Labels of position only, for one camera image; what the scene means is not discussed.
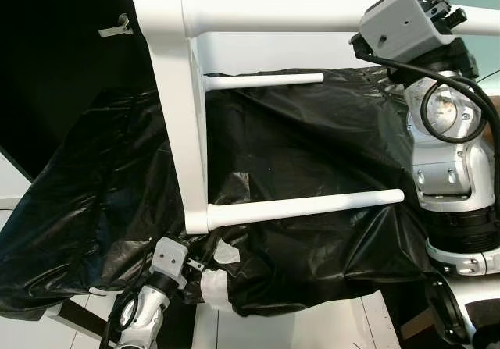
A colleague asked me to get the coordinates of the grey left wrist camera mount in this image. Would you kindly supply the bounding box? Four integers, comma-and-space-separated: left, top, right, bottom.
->
149, 237, 191, 292

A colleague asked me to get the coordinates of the silver door handle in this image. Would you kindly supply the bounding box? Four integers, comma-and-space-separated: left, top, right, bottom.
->
98, 13, 134, 38

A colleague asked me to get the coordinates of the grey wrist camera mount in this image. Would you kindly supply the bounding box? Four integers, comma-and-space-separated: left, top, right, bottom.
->
357, 0, 455, 63
149, 237, 191, 292

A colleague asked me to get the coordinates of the black plastic cover sheet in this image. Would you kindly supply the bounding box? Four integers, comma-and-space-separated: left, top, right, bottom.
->
0, 66, 440, 320

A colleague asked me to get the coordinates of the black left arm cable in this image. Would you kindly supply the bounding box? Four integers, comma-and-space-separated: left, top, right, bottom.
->
104, 285, 143, 349

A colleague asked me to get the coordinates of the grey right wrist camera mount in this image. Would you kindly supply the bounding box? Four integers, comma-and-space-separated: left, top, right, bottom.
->
357, 0, 455, 63

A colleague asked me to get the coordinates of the black door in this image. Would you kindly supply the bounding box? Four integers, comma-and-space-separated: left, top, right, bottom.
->
0, 0, 159, 180

